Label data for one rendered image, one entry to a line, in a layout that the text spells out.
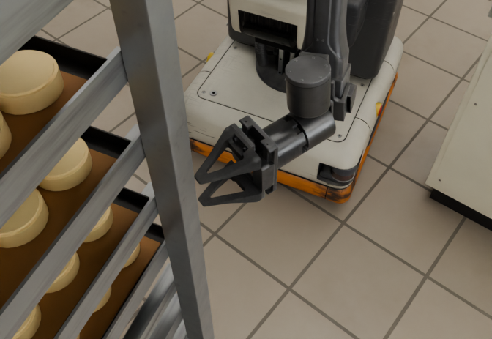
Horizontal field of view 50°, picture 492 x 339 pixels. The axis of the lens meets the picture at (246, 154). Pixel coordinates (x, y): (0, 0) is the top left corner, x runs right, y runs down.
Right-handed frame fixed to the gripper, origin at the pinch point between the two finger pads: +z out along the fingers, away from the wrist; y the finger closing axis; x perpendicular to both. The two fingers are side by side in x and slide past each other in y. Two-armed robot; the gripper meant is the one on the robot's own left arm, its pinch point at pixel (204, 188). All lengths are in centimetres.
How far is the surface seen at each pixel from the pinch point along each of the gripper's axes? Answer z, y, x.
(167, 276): 9.0, -8.1, 3.6
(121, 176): 10.6, 20.3, 6.9
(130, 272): 13.0, 1.5, 5.2
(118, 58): 7.5, 30.2, 5.1
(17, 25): 13.2, 38.2, 8.4
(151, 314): 13.2, -7.8, 6.9
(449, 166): -87, -77, -8
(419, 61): -138, -103, -60
